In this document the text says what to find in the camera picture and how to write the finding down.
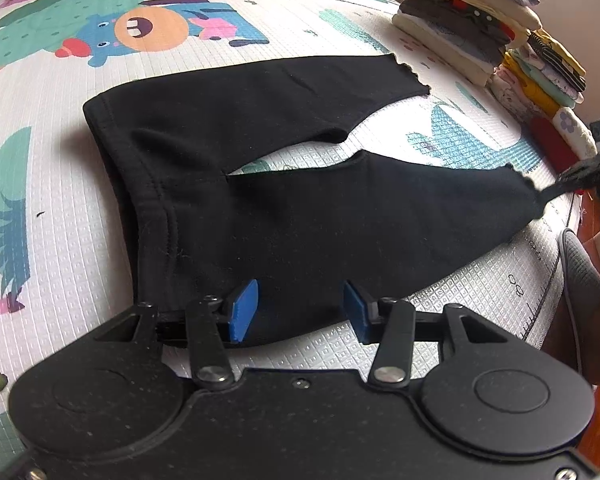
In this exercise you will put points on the black pants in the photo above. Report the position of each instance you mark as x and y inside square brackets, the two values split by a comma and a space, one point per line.
[290, 220]

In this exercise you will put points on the cartoon printed play mat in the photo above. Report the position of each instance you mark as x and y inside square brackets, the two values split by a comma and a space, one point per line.
[55, 160]

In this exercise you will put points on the colourful stack of folded clothes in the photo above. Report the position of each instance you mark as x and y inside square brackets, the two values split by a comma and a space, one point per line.
[545, 90]

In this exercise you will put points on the tall stack of folded clothes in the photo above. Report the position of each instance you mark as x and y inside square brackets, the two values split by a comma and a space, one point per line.
[460, 25]

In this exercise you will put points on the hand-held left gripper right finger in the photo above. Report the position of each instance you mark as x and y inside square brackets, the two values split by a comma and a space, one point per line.
[356, 310]

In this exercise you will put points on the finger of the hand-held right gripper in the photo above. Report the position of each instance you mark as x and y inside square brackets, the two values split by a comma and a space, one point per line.
[577, 174]

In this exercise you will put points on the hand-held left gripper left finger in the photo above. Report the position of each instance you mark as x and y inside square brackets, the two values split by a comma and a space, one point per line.
[244, 310]

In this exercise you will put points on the grey mesh fabric item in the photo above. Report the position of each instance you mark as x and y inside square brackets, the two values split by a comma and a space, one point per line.
[577, 280]

